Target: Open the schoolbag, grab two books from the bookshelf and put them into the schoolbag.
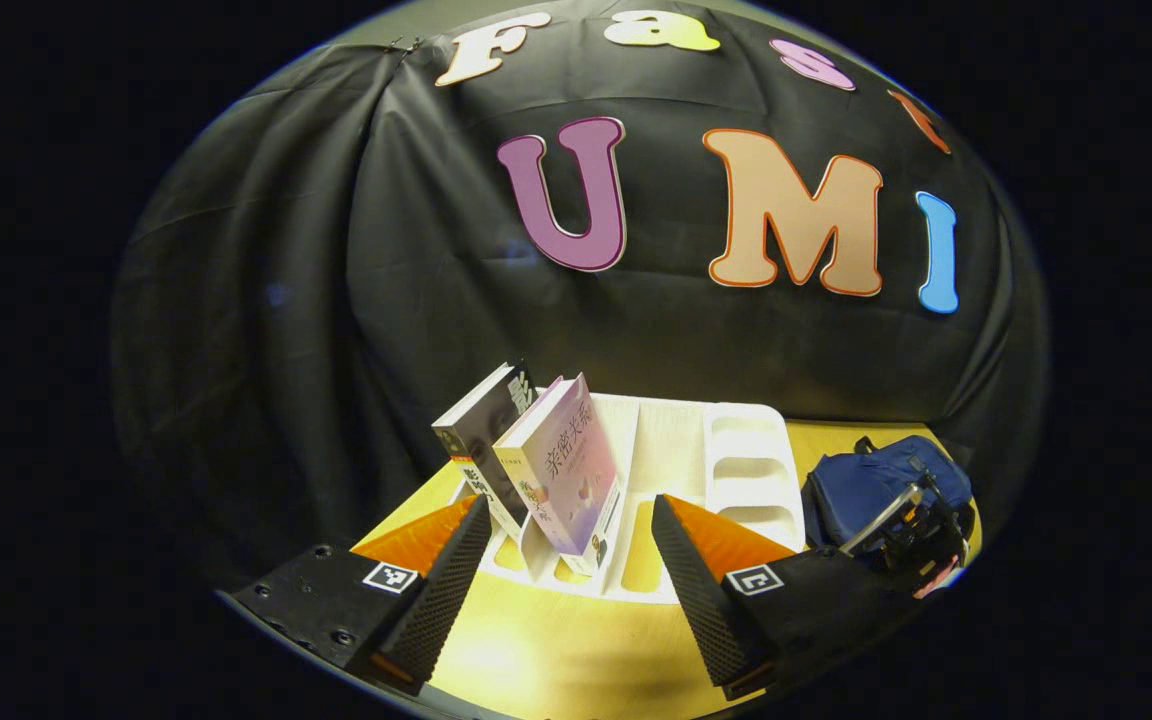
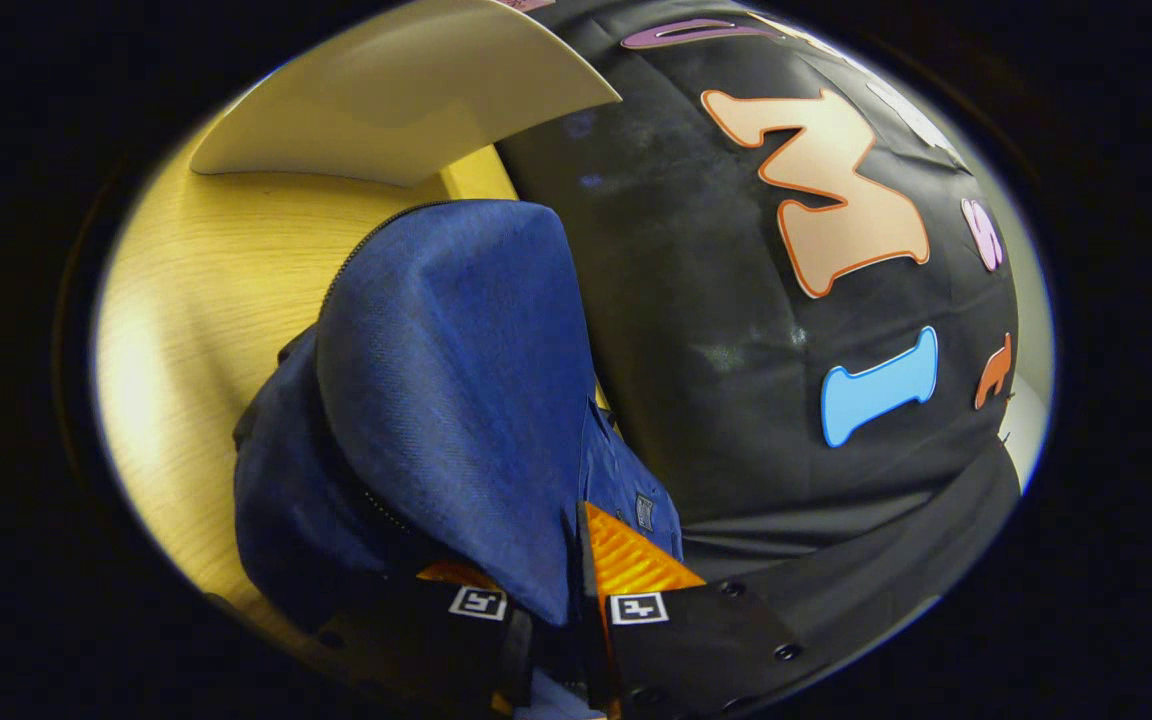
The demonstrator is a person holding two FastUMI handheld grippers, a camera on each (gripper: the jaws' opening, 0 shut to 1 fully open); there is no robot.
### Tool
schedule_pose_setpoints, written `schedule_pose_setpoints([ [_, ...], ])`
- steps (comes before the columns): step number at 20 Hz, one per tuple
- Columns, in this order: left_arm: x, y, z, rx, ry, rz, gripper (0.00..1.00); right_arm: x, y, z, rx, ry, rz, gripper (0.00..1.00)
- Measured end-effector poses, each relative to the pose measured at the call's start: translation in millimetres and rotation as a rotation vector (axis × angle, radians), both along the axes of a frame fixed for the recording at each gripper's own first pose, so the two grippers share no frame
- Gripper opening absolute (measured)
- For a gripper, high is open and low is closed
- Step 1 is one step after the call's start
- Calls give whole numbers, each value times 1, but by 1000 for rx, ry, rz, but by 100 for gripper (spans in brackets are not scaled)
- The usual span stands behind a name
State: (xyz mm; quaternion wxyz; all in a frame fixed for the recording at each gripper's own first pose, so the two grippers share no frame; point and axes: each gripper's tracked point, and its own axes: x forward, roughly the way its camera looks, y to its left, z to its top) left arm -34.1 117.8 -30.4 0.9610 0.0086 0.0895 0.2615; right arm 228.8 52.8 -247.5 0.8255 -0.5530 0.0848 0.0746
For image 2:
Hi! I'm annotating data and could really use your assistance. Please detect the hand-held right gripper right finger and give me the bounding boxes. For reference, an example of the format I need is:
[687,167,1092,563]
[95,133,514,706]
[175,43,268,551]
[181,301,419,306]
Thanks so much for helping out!
[576,500,837,719]

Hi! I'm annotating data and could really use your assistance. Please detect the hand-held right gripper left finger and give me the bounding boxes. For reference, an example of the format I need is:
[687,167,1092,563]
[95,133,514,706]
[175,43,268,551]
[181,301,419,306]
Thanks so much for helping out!
[311,560,537,719]

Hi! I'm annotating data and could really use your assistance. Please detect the blue schoolbag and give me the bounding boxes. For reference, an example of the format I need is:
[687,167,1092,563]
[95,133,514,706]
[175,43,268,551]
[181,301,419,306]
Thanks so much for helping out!
[233,200,685,641]

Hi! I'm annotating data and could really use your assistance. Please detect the white bookshelf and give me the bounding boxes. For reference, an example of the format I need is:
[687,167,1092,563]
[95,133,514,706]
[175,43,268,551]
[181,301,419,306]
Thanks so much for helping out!
[189,0,622,188]

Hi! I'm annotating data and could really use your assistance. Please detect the black backdrop cloth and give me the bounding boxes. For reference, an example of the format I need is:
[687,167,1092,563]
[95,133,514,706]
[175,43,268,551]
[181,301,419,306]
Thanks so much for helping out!
[496,0,1025,641]

